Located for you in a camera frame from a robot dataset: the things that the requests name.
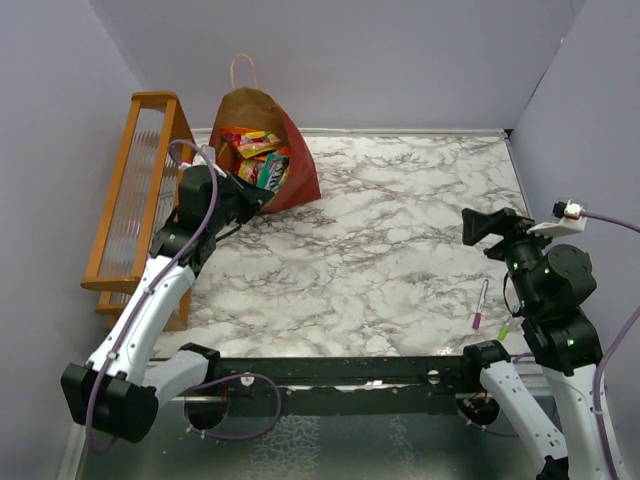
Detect colourful Fox's fruits bag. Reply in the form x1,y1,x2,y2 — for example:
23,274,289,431
220,127,287,185

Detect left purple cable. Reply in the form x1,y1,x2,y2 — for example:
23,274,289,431
84,139,284,455

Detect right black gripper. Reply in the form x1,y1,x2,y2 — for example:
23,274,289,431
464,204,566,310

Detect green marker pen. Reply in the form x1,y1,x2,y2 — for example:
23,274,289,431
497,316,513,341

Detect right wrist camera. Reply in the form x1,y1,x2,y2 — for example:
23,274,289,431
527,199,587,238

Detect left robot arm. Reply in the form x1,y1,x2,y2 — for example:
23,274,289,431
61,166,274,449

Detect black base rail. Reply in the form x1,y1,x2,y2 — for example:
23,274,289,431
164,344,521,419

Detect pink marker pen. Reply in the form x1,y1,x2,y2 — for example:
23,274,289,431
472,279,489,330

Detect wooden rack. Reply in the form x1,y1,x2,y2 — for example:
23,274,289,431
81,91,193,329

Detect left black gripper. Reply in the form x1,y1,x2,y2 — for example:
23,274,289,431
209,167,276,232

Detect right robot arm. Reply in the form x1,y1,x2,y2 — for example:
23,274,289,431
459,200,639,479

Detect red brown paper bag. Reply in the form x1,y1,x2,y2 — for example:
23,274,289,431
209,53,321,213

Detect green Fox's candy bag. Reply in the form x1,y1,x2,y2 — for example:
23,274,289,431
257,153,289,192

